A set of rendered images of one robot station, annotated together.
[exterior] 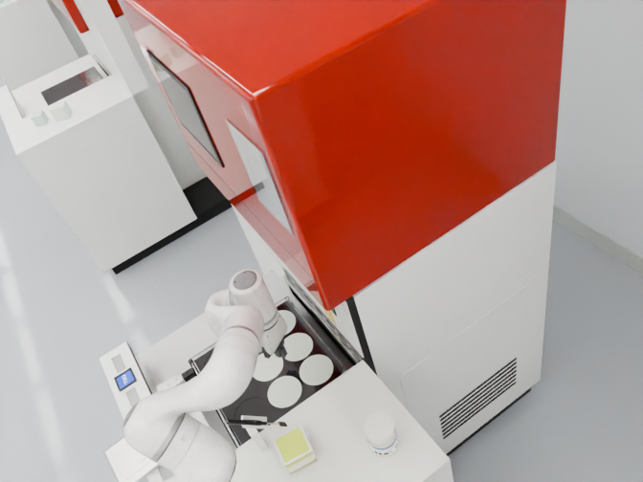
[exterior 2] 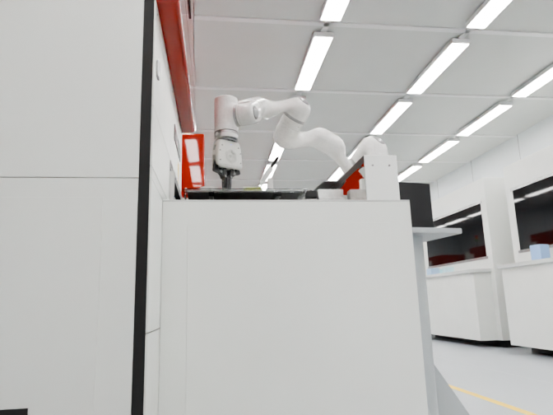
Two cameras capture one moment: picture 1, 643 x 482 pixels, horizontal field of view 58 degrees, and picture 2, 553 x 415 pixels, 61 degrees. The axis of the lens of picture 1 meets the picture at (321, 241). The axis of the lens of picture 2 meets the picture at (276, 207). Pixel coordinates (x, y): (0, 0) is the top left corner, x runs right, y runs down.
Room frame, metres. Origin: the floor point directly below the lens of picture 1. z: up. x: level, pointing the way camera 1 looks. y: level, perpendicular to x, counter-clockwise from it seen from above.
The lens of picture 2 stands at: (2.48, 0.70, 0.57)
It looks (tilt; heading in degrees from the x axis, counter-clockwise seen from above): 12 degrees up; 192
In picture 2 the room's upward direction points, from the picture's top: 2 degrees counter-clockwise
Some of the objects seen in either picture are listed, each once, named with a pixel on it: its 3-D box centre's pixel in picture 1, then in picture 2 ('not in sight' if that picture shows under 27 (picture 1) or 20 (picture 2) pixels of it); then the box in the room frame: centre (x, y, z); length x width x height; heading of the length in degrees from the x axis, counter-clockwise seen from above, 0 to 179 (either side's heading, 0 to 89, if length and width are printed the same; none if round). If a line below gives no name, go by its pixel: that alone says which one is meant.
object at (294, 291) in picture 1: (322, 324); (177, 202); (1.10, 0.07, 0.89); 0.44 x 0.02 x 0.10; 20
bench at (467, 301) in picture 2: not in sight; (474, 265); (-4.38, 1.99, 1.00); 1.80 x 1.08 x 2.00; 20
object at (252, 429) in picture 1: (259, 428); (266, 183); (0.74, 0.29, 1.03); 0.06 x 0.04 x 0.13; 110
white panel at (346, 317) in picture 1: (288, 263); (168, 148); (1.27, 0.12, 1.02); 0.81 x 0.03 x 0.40; 20
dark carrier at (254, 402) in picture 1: (267, 366); (242, 203); (1.01, 0.27, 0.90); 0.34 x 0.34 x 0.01; 20
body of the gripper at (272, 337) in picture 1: (269, 329); (226, 154); (0.99, 0.21, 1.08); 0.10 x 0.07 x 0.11; 141
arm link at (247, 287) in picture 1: (251, 296); (227, 115); (0.99, 0.21, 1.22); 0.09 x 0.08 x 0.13; 84
